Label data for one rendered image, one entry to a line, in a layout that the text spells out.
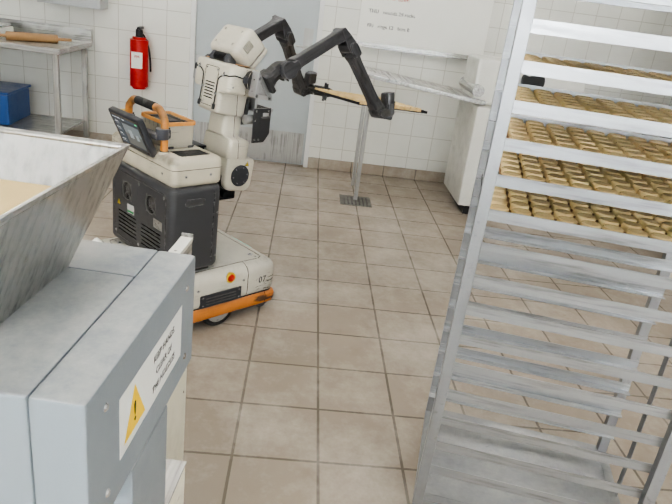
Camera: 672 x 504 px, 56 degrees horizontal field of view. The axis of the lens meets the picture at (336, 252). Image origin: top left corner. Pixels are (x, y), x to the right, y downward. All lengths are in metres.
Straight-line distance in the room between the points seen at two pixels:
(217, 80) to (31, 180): 2.15
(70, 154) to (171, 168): 1.84
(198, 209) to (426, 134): 3.44
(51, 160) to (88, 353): 0.28
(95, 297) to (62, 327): 0.07
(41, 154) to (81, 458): 0.39
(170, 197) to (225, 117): 0.52
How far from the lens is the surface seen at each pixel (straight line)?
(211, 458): 2.31
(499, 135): 1.55
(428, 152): 5.90
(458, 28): 5.77
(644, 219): 1.87
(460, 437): 2.32
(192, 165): 2.69
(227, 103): 2.95
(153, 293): 0.74
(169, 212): 2.71
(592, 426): 1.92
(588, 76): 1.58
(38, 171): 0.83
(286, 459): 2.32
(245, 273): 3.01
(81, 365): 0.62
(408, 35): 5.70
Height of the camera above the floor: 1.52
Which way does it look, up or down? 22 degrees down
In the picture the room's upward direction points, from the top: 8 degrees clockwise
